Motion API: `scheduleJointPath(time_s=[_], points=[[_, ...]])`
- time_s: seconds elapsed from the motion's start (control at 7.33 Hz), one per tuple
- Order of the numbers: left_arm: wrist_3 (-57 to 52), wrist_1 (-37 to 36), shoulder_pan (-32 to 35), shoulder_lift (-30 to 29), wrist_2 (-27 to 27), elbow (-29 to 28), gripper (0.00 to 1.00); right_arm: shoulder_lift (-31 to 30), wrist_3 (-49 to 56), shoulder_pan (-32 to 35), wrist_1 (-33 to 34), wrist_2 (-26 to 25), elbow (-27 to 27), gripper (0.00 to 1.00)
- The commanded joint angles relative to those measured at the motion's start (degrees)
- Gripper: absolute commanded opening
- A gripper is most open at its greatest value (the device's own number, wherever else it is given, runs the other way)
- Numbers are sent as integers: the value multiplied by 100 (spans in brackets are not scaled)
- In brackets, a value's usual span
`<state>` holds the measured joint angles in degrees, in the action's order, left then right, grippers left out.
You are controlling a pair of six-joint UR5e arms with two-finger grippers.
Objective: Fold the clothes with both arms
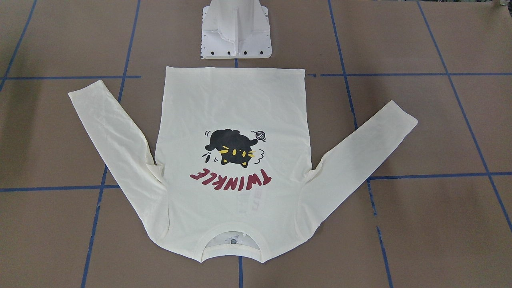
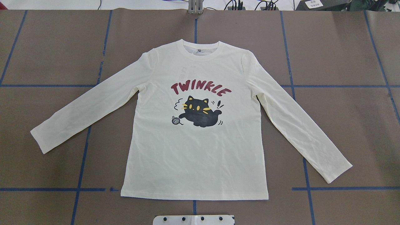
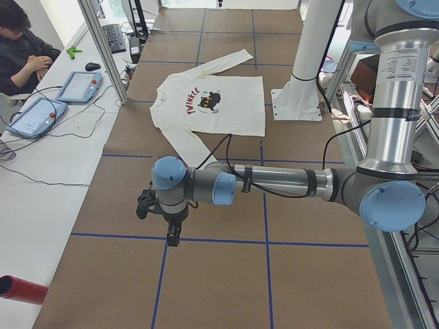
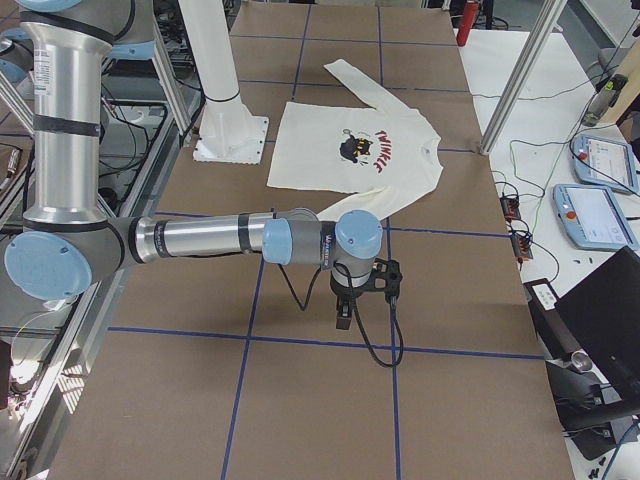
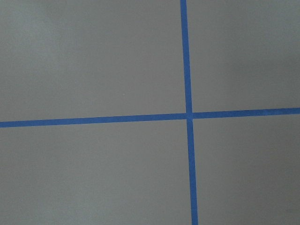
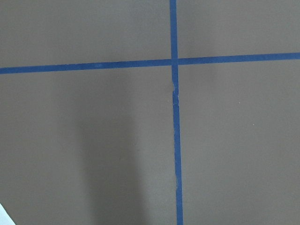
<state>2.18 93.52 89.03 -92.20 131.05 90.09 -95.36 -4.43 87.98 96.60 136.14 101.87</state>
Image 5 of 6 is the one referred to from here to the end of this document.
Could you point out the blue tape line lengthwise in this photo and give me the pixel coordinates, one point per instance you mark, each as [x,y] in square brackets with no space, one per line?
[189,112]

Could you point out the blue tape line crosswise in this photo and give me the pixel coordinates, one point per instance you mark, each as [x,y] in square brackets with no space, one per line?
[150,117]

